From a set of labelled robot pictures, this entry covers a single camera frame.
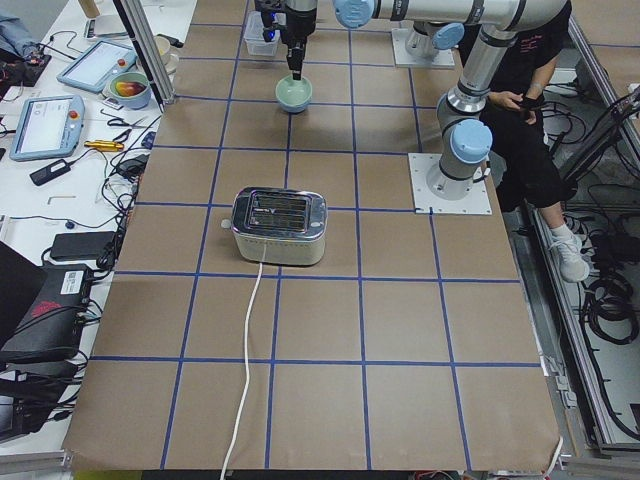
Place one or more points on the blue bowl with fruit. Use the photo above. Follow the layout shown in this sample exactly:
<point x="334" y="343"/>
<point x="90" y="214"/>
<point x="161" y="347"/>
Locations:
<point x="130" y="89"/>

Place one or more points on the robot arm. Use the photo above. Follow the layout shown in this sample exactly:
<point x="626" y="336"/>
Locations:
<point x="466" y="139"/>
<point x="428" y="14"/>

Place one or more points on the aluminium frame post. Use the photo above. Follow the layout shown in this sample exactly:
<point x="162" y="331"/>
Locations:
<point x="134" y="19"/>

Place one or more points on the teach pendant tablet far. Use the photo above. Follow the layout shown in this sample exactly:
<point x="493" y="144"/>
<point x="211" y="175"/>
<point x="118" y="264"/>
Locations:
<point x="93" y="68"/>

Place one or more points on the seated person black shirt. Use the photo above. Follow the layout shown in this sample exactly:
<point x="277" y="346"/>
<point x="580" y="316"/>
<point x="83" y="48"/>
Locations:
<point x="516" y="94"/>

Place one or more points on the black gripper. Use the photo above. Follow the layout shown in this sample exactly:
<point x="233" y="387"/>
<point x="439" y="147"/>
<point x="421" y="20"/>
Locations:
<point x="298" y="27"/>

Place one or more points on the teach pendant tablet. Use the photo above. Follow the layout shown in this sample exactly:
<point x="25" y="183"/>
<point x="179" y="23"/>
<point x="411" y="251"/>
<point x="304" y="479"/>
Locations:
<point x="48" y="127"/>
<point x="93" y="68"/>

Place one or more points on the clear plastic container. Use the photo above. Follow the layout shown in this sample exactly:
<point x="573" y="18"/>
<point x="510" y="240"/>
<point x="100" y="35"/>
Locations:
<point x="258" y="42"/>

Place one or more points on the beige bowl with lemon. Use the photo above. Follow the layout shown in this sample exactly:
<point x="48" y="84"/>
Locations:
<point x="168" y="57"/>

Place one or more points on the green bowl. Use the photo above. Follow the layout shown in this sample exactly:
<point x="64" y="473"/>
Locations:
<point x="293" y="92"/>

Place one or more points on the orange screwdriver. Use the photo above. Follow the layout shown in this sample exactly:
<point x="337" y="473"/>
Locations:
<point x="105" y="146"/>

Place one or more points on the scissors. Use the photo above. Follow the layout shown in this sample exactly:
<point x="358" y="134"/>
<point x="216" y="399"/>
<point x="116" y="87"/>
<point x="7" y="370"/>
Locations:
<point x="120" y="122"/>

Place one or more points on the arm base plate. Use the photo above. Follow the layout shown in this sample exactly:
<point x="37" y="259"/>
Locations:
<point x="415" y="49"/>
<point x="434" y="193"/>

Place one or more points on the cream silver toaster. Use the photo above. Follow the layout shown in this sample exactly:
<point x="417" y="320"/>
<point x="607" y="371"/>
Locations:
<point x="279" y="226"/>

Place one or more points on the teach pendant tablet near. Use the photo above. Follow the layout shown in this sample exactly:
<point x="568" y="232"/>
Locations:
<point x="48" y="127"/>

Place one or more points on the black power adapter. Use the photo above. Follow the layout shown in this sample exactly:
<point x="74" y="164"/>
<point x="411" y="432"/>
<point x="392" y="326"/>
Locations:
<point x="50" y="172"/>

